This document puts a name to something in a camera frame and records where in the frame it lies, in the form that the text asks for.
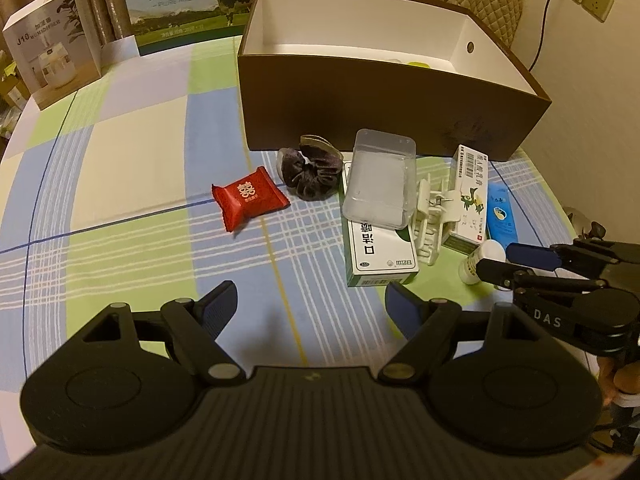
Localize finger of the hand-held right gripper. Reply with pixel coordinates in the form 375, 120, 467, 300
475, 258, 610, 295
505, 236, 640, 275

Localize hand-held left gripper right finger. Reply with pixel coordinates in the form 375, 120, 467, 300
377, 281, 547, 387

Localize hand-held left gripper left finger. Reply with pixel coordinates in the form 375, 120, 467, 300
79, 280, 246, 387

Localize small white bottle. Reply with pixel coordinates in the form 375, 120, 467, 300
458, 239, 507, 286

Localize blue packet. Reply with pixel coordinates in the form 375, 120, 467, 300
485, 182, 524, 256

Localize green and white carton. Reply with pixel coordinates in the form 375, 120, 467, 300
341, 160, 420, 289

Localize white medicine box green print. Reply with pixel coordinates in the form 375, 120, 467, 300
442, 144, 491, 256

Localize white hair claw clip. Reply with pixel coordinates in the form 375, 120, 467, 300
409, 172, 469, 267

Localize red candy packet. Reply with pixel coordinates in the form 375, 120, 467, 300
211, 166, 291, 234

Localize clear plastic container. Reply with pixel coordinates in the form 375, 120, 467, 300
341, 128, 418, 231

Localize dark velvet scrunchie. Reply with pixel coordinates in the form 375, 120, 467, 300
276, 134, 346, 202

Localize brown cardboard box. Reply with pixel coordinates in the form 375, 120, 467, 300
236, 0, 552, 163

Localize person's right hand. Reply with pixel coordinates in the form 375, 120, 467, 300
598, 355, 640, 407

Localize checkered tablecloth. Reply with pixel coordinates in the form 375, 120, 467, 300
0, 35, 586, 376

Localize beige quilted cushion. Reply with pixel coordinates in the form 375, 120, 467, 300
432, 0, 526, 54

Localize white cardboard piece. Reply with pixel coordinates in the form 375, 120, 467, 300
100, 35, 140, 66

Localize milk carton case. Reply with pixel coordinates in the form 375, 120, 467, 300
117, 0, 294, 57

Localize humidifier packaging box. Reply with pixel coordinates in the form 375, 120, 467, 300
1, 0, 104, 111

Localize dark power cable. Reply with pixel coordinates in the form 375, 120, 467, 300
528, 0, 581, 71

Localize empty wall socket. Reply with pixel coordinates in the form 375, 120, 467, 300
582, 0, 615, 24

